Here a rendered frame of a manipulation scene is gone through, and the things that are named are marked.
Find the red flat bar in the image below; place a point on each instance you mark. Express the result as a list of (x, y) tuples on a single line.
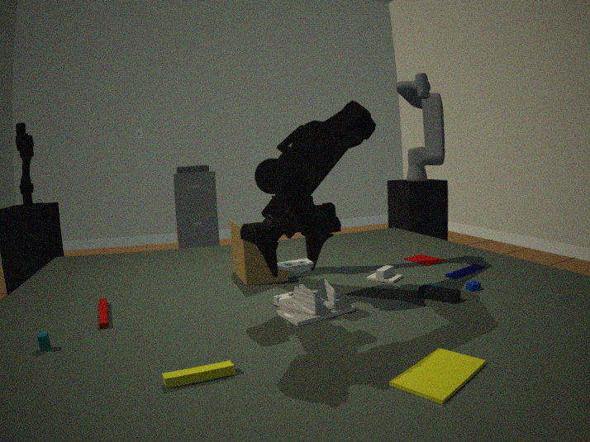
[(103, 317)]

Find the yellow rectangular bar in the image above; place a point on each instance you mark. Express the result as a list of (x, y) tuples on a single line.
[(198, 374)]

